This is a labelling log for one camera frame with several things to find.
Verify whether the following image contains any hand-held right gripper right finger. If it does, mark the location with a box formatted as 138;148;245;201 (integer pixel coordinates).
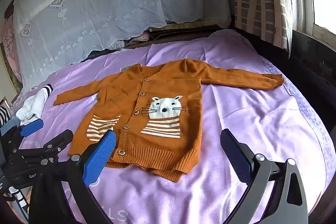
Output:
220;128;309;224

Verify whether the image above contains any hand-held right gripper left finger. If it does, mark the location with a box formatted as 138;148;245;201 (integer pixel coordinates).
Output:
28;130;116;224

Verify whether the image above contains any light blue fleece garment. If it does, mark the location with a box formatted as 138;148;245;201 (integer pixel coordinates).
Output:
0;116;21;135

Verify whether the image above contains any white lace cover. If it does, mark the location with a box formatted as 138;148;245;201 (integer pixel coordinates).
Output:
13;0;231;90

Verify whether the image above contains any purple bed blanket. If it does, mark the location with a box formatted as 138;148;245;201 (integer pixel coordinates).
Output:
10;28;336;224

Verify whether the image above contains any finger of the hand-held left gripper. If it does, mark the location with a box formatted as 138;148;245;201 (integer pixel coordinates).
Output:
10;118;44;141
23;129;74;160

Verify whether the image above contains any dark wooden ledge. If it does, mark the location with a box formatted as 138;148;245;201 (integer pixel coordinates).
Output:
289;30;336;135

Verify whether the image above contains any pink patterned quilt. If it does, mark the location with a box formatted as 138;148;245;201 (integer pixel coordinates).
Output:
126;32;150;43

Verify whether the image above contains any orange knitted cat cardigan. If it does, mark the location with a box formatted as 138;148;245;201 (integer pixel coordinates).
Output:
53;58;285;183

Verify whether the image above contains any black and white striped sweater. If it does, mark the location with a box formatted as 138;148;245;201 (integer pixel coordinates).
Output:
0;106;12;132

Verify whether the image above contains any pink floral cloth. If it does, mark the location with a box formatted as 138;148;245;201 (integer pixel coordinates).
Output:
0;14;24;88

